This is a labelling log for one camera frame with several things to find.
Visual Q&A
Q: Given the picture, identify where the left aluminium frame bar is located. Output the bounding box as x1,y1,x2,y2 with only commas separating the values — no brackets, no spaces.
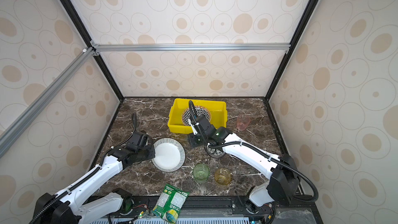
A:
1,47,94,156

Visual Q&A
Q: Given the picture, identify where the pink glass cup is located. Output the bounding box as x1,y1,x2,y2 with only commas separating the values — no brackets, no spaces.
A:
236,114,251,131

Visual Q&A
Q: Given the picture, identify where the geometric flower pattern plate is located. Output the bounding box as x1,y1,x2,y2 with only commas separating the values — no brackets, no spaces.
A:
181,106,211,126

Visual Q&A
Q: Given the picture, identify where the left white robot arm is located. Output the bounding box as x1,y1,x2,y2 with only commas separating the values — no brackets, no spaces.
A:
30,131,155,224

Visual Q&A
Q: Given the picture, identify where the green snack bag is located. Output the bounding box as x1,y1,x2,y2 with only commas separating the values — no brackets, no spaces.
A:
152,184,190,224

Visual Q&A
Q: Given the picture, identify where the green glass cup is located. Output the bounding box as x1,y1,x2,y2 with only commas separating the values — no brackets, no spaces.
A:
192,163,210,183

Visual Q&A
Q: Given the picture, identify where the black floral pattern bowl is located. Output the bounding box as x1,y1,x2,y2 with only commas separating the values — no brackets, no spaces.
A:
204,146,226,159

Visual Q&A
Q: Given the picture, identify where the yellow glass cup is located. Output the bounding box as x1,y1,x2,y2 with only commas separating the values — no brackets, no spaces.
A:
214,168,232,186

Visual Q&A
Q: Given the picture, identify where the horizontal aluminium frame bar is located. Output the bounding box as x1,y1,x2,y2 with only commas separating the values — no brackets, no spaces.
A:
85,43,291,54

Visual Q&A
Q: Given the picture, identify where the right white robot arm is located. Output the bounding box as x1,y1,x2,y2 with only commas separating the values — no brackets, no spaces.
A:
188,115,319,208

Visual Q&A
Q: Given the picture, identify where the yellow plastic bin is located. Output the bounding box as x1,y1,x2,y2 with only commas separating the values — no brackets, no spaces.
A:
167,99,228,134

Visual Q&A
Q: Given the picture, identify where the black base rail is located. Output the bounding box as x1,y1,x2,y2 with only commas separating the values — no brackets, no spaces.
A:
94,194,323,224

